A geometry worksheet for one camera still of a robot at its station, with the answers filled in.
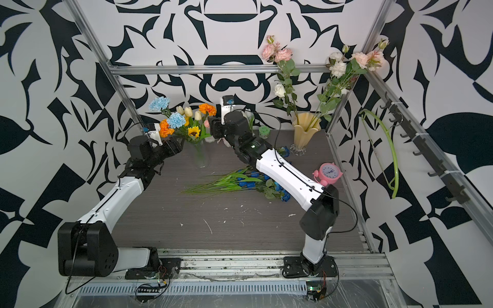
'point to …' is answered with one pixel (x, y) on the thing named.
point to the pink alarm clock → (328, 172)
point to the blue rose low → (286, 196)
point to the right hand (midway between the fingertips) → (217, 112)
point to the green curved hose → (377, 154)
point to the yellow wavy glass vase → (305, 125)
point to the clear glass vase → (201, 154)
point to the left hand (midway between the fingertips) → (177, 135)
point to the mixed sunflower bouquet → (191, 125)
